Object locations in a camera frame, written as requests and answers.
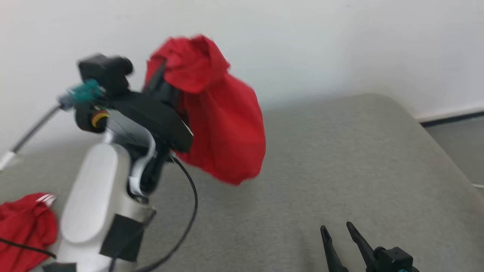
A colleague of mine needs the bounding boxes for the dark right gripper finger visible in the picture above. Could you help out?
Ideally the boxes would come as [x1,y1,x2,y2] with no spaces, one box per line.
[346,222,380,272]
[321,226,349,272]

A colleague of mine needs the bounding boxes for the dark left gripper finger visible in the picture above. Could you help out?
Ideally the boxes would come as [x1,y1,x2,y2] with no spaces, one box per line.
[161,77,186,111]
[143,60,167,95]

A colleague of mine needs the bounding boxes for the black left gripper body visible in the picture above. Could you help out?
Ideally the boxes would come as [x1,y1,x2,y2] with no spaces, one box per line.
[110,91,194,152]

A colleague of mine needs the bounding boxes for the red shorts white stripe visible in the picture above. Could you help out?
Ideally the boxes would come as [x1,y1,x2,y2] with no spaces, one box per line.
[145,34,266,185]

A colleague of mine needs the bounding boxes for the red white basketball jersey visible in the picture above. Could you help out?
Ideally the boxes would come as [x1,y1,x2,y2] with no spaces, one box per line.
[0,193,59,272]

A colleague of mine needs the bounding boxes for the grey fabric sofa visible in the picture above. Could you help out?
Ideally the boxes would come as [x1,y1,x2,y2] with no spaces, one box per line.
[0,93,484,272]

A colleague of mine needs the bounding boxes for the black white baseboard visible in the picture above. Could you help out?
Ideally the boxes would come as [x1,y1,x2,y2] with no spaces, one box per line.
[415,101,484,127]

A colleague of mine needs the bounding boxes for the thin black cable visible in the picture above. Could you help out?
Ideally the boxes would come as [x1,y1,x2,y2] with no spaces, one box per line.
[0,237,57,259]
[134,155,199,272]

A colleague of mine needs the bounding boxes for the grey camera cable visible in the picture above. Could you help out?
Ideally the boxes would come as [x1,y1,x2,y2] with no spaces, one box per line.
[0,96,74,170]

